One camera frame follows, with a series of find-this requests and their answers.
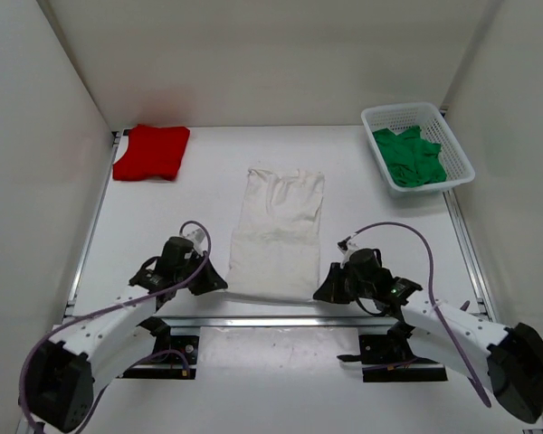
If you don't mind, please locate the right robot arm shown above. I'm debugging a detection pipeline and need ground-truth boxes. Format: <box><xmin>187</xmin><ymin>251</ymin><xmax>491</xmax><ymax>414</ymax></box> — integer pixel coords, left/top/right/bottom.
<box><xmin>313</xmin><ymin>249</ymin><xmax>543</xmax><ymax>423</ymax></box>

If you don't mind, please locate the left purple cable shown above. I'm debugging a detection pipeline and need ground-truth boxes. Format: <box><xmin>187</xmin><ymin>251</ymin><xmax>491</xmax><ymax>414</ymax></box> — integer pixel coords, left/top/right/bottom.
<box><xmin>17</xmin><ymin>220</ymin><xmax>214</xmax><ymax>434</ymax></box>

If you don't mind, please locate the white plastic basket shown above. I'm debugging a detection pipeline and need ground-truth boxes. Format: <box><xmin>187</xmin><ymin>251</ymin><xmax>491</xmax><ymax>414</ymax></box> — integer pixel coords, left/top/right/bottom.
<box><xmin>361</xmin><ymin>102</ymin><xmax>475</xmax><ymax>197</ymax></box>

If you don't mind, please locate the red t shirt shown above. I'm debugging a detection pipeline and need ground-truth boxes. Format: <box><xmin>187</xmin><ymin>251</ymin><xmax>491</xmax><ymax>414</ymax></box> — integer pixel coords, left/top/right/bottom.
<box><xmin>112</xmin><ymin>125</ymin><xmax>191</xmax><ymax>182</ymax></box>

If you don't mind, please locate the green t shirt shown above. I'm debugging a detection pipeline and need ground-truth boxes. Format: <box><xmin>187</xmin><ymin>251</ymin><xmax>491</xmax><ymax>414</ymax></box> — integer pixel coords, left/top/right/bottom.
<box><xmin>373</xmin><ymin>126</ymin><xmax>447</xmax><ymax>188</ymax></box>

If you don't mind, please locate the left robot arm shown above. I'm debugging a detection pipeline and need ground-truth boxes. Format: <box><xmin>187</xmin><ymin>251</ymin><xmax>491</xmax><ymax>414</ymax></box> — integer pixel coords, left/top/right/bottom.
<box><xmin>19</xmin><ymin>225</ymin><xmax>227</xmax><ymax>433</ymax></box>

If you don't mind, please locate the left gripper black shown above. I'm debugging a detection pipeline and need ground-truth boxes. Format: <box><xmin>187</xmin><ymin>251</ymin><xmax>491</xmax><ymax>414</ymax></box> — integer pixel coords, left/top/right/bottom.
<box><xmin>176</xmin><ymin>250</ymin><xmax>227</xmax><ymax>294</ymax></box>

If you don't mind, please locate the white t shirt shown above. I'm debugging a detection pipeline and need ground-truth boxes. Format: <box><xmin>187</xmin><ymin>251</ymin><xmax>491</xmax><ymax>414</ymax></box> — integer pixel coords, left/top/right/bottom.
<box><xmin>226</xmin><ymin>166</ymin><xmax>325</xmax><ymax>304</ymax></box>

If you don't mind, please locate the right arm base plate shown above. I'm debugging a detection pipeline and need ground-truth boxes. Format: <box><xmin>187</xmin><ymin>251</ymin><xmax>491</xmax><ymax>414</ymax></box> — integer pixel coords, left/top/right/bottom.
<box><xmin>337</xmin><ymin>323</ymin><xmax>448</xmax><ymax>383</ymax></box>

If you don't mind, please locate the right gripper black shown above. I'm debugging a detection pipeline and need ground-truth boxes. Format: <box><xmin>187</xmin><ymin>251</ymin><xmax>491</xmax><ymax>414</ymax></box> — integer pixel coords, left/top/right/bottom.
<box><xmin>316</xmin><ymin>261</ymin><xmax>376</xmax><ymax>304</ymax></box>

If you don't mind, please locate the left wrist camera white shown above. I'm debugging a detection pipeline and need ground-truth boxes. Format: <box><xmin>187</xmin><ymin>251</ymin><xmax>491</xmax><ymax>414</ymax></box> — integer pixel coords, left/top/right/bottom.
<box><xmin>179</xmin><ymin>228</ymin><xmax>206</xmax><ymax>257</ymax></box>

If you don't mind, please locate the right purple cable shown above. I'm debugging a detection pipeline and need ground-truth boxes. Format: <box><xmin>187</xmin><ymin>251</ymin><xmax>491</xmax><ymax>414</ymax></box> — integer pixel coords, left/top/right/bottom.
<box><xmin>338</xmin><ymin>221</ymin><xmax>494</xmax><ymax>409</ymax></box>

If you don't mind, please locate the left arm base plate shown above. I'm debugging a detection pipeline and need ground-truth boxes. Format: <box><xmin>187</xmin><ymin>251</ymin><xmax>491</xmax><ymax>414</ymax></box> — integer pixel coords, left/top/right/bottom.
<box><xmin>121</xmin><ymin>317</ymin><xmax>200</xmax><ymax>381</ymax></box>

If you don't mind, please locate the purple cable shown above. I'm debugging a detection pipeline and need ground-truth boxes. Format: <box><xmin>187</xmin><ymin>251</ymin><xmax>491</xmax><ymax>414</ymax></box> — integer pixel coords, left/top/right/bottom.
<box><xmin>338</xmin><ymin>221</ymin><xmax>494</xmax><ymax>409</ymax></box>
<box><xmin>17</xmin><ymin>220</ymin><xmax>214</xmax><ymax>434</ymax></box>

